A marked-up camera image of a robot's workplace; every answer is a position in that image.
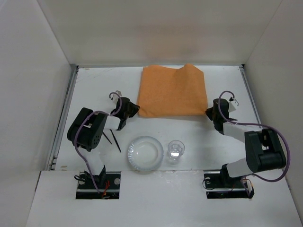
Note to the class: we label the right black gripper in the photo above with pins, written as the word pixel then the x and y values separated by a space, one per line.
pixel 210 112

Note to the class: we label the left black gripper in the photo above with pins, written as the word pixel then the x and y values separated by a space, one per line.
pixel 132 109

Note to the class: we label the orange cloth napkin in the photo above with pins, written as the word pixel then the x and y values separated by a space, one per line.
pixel 166 92

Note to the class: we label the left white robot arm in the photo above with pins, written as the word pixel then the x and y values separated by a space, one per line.
pixel 86 132

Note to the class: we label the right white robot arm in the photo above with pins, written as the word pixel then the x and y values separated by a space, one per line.
pixel 265 148

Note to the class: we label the black plastic knife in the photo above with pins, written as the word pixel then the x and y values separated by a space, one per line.
pixel 116 142

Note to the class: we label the clear plastic plate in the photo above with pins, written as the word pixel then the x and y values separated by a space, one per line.
pixel 145 153

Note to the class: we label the clear plastic cup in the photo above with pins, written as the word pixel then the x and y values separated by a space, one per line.
pixel 175 151

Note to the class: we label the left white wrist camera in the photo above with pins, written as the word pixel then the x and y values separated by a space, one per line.
pixel 114 96

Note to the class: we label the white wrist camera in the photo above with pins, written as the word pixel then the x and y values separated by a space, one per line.
pixel 233 104
pixel 114 96

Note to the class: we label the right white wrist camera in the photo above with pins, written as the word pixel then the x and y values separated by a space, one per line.
pixel 233 104

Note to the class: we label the right aluminium table rail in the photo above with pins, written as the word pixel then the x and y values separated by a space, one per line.
pixel 255 104

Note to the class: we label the aluminium table rail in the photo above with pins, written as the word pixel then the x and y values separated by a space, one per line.
pixel 255 104
pixel 63 117

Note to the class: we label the left aluminium table rail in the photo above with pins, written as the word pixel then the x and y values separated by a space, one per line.
pixel 63 117

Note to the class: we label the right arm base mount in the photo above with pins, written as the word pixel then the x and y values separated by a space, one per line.
pixel 231 188

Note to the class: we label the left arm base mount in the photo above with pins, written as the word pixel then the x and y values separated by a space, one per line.
pixel 108 187

